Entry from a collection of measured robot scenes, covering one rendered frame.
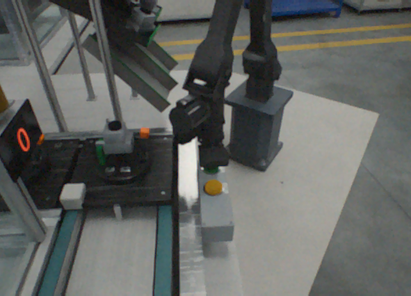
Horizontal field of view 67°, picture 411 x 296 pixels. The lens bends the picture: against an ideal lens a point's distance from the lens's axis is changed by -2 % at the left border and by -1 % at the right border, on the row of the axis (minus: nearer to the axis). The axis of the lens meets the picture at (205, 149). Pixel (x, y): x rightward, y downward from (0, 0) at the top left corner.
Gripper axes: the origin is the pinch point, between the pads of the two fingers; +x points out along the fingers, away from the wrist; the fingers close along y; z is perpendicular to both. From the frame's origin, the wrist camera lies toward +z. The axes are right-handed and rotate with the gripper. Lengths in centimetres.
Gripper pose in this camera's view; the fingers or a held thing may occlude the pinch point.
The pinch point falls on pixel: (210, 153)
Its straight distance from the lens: 75.4
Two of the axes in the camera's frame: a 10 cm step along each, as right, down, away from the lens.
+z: -10.0, 0.5, -0.5
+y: 0.7, 6.4, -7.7
